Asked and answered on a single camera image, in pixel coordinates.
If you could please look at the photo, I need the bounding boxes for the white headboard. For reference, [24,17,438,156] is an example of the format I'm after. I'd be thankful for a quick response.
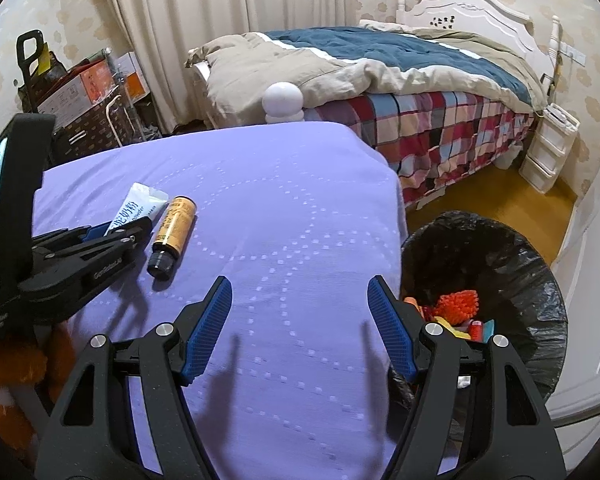
[397,0,563,81]

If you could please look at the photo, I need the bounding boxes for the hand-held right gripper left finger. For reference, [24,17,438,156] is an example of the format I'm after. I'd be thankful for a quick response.
[34,276,233,480]

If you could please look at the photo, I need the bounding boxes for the checkered bed sheet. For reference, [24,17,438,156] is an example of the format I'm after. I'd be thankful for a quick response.
[305,90,536,206]

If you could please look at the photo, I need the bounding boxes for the cream curtain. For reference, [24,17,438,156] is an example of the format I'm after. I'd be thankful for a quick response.
[95,0,356,133]

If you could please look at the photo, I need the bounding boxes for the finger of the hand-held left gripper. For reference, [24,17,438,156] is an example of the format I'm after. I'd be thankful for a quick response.
[32,220,153,268]
[30,224,115,253]

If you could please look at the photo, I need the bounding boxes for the orange mesh ball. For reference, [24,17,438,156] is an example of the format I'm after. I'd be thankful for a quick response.
[432,289,480,323]

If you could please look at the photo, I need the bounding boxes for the white round bedpost knob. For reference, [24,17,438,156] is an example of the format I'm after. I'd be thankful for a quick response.
[261,81,306,125]

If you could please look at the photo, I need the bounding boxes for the bin with black bag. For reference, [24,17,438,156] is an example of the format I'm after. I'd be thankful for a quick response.
[386,211,569,413]

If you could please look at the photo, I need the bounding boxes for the white orange cardboard box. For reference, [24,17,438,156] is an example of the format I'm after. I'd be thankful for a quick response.
[115,51,149,103]

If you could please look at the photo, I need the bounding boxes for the orange bottle black cap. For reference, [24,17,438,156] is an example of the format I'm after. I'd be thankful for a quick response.
[146,196,197,280]

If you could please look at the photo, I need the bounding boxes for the black hand trolley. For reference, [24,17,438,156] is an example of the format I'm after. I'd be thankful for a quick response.
[16,30,50,113]

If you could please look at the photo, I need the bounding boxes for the white tube black cap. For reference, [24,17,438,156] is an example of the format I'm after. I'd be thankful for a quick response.
[105,182,170,236]

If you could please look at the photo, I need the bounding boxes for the white door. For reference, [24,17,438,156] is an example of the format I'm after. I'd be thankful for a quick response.
[545,125,600,426]

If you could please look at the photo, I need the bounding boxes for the white plastic drawer unit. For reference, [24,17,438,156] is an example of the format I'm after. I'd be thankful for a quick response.
[519,104,580,195]

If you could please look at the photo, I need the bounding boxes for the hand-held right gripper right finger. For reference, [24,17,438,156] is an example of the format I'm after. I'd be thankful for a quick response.
[367,275,567,480]

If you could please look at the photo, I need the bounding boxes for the brown patterned basket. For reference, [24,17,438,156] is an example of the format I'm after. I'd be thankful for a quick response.
[55,95,146,153]

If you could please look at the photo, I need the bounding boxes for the beige and blue duvet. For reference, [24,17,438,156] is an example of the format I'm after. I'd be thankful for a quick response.
[186,19,543,128]

